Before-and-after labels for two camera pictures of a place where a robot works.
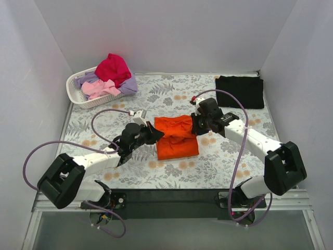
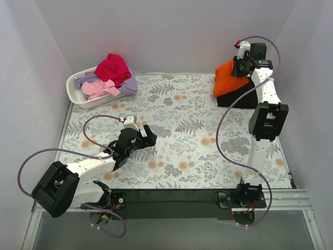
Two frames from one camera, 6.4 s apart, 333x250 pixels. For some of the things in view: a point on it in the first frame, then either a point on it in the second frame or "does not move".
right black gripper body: x=195 y=124 → x=239 y=67
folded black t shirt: x=249 y=90 does not move
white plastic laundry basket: x=77 y=98 does not move
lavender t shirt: x=130 y=86 does not move
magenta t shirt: x=114 y=68 does not move
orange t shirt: x=179 y=139 → x=224 y=82
